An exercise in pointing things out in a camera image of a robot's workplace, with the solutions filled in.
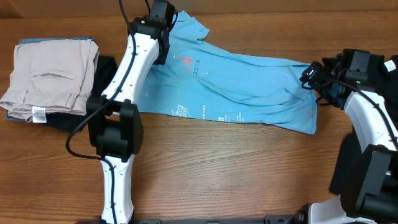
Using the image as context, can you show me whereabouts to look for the light blue printed t-shirt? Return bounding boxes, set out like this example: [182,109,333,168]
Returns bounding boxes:
[138,11,317,134]

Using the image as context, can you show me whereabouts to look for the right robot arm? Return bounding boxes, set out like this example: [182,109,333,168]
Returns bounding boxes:
[293,55,397,223]

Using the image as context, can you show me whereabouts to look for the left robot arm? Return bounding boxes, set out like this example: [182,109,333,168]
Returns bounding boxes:
[86,16,175,223]

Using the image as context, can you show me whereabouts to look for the black t-shirt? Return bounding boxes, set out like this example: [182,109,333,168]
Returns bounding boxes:
[322,53,397,195]

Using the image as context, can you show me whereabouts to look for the folded black garment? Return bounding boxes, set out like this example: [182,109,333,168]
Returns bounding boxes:
[45,55,118,133]

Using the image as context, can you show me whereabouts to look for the folded beige trousers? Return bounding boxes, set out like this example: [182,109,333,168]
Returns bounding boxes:
[0,39,100,124]

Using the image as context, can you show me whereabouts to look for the folded blue denim garment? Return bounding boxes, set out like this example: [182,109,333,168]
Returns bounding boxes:
[5,36,97,122]

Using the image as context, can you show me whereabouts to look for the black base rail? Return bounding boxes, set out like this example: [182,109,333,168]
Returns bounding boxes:
[74,214,299,224]

